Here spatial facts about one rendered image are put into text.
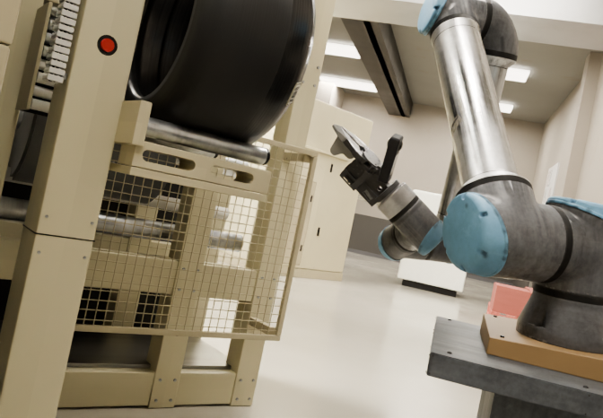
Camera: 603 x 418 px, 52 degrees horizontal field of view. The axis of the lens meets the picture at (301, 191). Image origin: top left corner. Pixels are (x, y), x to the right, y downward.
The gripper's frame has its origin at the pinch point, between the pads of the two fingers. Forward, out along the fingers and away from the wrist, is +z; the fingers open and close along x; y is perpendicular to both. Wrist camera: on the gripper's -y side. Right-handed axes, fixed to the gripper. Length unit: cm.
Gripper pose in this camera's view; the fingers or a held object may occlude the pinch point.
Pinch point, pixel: (338, 126)
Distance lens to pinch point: 151.2
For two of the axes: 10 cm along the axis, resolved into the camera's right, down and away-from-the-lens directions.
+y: -6.6, 6.3, 4.1
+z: -6.8, -7.3, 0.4
